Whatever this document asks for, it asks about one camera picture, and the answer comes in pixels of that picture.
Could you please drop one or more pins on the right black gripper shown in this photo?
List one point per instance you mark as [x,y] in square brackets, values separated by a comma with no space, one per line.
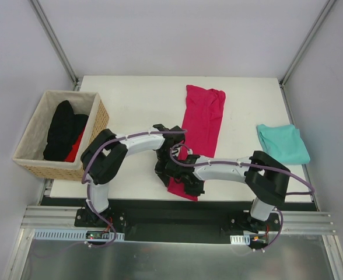
[193,186]

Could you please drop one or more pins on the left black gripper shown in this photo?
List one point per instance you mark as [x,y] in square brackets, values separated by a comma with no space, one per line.
[162,171]

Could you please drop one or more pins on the pink t shirt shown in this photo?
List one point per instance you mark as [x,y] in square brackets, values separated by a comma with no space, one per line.
[203,118]

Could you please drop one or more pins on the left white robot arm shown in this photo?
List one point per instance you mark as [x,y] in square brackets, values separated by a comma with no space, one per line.
[103,158]

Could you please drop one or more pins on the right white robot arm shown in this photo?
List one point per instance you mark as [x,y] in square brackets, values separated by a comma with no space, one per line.
[267,178]

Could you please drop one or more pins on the red t shirt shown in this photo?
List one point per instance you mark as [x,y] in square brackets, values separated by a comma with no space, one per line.
[72,154]

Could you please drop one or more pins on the folded teal t shirt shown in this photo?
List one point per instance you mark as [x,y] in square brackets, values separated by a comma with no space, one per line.
[284,144]

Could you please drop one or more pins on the black t shirt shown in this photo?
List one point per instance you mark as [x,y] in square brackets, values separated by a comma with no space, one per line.
[64,130]

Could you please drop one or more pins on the wicker laundry basket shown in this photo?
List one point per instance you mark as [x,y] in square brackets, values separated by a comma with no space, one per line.
[29,152]

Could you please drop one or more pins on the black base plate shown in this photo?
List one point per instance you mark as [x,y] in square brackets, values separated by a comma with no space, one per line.
[177,221]

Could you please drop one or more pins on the right white cable duct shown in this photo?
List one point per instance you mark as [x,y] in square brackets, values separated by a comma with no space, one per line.
[240,239]

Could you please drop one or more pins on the white cable duct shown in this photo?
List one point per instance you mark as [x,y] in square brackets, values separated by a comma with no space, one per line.
[76,235]
[240,239]

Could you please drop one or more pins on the left white cable duct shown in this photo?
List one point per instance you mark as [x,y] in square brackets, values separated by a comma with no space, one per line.
[76,235]

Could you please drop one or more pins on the aluminium rail frame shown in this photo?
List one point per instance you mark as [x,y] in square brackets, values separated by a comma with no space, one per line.
[307,246]

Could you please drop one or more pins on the right rear aluminium post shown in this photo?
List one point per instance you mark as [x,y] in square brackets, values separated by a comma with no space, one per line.
[307,41]

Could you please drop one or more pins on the aluminium post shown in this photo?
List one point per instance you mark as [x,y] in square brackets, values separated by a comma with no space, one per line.
[54,41]
[307,41]

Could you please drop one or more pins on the left rear aluminium post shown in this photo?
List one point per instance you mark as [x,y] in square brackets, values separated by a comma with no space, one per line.
[54,41]

